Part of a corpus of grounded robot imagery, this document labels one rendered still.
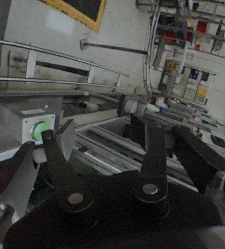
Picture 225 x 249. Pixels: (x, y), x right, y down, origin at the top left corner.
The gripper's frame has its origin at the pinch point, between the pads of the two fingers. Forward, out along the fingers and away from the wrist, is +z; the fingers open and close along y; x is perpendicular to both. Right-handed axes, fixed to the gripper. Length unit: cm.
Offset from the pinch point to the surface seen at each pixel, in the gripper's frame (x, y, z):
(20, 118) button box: 1.4, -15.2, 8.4
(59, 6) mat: 86, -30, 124
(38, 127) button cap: -0.9, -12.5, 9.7
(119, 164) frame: -17.7, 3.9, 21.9
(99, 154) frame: -15.3, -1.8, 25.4
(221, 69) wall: 56, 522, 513
